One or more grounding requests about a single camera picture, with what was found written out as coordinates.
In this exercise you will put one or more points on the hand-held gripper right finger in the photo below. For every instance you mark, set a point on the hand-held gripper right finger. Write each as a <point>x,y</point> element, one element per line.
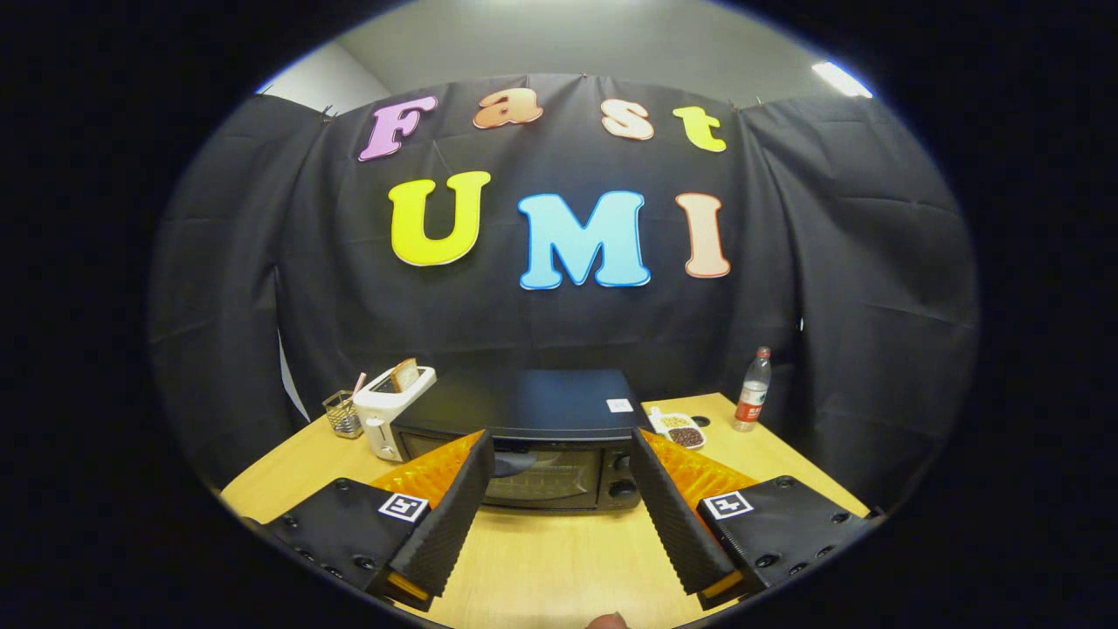
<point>672,524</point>

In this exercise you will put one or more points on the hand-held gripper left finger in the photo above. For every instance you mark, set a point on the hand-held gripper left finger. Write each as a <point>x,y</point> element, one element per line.
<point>454,524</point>

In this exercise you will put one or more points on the black toaster oven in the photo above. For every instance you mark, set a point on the black toaster oven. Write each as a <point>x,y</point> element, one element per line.
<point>524,402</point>

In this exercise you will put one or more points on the white bread toaster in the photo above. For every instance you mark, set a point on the white bread toaster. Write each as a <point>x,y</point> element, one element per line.
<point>384,411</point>

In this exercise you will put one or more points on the white divided bean dish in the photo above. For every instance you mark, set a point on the white divided bean dish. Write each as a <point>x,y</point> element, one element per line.
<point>686,435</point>

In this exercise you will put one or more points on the red label water bottle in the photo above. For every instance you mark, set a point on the red label water bottle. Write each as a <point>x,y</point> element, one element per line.
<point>751,402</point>

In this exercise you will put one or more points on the toasted bread slice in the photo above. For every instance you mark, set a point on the toasted bread slice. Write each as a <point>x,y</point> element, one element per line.
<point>404,374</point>

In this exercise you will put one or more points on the pink pen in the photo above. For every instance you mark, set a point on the pink pen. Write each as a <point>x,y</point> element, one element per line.
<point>359,383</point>

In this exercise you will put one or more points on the small ceiling light panel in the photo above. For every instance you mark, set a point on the small ceiling light panel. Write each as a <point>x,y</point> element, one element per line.
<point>838,79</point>

